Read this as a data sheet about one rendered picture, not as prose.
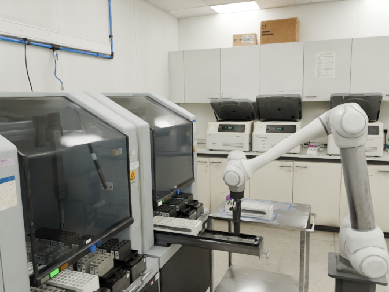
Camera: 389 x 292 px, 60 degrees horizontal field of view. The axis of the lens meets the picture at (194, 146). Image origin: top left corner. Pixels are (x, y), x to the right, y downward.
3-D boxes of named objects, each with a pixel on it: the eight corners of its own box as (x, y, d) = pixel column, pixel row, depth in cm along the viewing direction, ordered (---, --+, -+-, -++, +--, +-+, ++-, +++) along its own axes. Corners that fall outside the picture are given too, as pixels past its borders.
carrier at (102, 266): (110, 265, 154) (109, 252, 154) (114, 266, 154) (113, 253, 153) (94, 278, 144) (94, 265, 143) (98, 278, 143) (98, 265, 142)
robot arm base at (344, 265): (371, 257, 182) (372, 247, 182) (377, 277, 162) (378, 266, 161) (334, 252, 189) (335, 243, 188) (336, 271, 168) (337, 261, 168)
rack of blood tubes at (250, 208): (224, 214, 219) (224, 204, 218) (228, 209, 228) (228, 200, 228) (270, 219, 208) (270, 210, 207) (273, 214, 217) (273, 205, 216)
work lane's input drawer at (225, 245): (142, 243, 198) (141, 228, 197) (153, 233, 211) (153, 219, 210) (267, 262, 172) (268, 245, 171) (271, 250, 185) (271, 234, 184)
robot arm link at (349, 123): (382, 261, 160) (399, 285, 139) (345, 263, 164) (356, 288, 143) (360, 100, 153) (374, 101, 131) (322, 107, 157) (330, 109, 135)
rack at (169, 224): (149, 231, 198) (148, 221, 197) (156, 225, 207) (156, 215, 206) (196, 237, 187) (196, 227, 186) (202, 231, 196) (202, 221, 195)
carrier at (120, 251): (128, 251, 169) (127, 239, 168) (131, 251, 168) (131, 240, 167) (114, 261, 158) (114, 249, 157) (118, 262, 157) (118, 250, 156)
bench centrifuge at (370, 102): (326, 155, 378) (329, 92, 368) (326, 147, 435) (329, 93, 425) (383, 157, 358) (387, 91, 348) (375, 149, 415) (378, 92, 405)
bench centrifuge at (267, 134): (251, 152, 407) (252, 94, 398) (260, 145, 465) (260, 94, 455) (300, 154, 388) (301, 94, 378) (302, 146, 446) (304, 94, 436)
